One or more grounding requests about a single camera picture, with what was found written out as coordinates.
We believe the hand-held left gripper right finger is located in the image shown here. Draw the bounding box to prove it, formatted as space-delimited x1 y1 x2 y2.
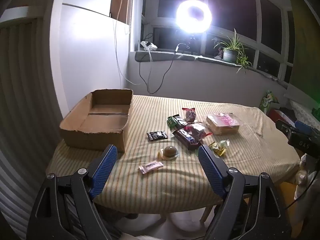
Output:
198 144 293 240

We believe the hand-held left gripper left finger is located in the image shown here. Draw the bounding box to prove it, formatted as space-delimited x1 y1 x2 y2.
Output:
26 144 118 240

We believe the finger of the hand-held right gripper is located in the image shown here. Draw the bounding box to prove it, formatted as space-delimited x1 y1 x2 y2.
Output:
275 119 297 138
294 120 320 137

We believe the gold-wrapped candy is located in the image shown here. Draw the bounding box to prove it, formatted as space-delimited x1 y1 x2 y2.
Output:
208 142 227 157

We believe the cardboard box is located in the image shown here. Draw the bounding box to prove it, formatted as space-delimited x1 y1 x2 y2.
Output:
59 88 133 153

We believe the clear bag of mini bars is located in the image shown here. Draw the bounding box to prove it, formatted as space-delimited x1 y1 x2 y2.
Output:
184 123 213 143

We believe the red-wrapped chocolate ball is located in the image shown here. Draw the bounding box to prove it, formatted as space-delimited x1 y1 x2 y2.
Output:
182 107 197 123

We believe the red folder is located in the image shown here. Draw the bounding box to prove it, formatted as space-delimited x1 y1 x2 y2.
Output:
267 108 296 125

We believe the green snack bag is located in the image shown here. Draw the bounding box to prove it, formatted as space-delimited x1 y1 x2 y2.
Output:
259 91 280 113

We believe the brown chocolate bar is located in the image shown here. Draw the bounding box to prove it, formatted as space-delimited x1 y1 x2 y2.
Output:
172 128 206 152

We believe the striped yellow tablecloth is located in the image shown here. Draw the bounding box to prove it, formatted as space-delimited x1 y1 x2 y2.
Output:
46 94 301 208

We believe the wooden table leg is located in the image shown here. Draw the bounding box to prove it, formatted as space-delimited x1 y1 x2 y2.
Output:
201 203 218 225

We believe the small white pink packet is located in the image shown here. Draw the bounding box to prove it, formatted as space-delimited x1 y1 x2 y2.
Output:
139 161 164 174

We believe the clear bag of sandwich biscuits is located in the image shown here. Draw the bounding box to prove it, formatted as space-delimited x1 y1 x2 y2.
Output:
205 112 241 136

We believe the green snack packet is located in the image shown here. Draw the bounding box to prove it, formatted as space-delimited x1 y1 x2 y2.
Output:
167 114 187 130

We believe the black cookie packet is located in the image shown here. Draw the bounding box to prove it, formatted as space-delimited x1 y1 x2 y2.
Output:
147 130 168 142

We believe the potted spider plant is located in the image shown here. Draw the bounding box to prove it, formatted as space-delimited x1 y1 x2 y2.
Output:
212 28 253 74

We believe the grey striped curtain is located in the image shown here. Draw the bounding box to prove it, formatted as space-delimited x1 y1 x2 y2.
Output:
0 17 64 240

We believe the grey windowsill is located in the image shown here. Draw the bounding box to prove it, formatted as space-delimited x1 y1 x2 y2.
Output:
134 50 288 88

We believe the white power strip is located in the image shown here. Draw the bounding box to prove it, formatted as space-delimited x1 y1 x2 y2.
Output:
140 40 158 52

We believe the brown board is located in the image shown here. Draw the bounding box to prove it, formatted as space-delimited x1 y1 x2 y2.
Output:
109 0 131 24

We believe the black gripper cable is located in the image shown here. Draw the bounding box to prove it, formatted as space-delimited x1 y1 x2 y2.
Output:
286 169 320 208

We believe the white cable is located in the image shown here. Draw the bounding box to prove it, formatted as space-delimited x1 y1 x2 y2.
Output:
112 0 141 86

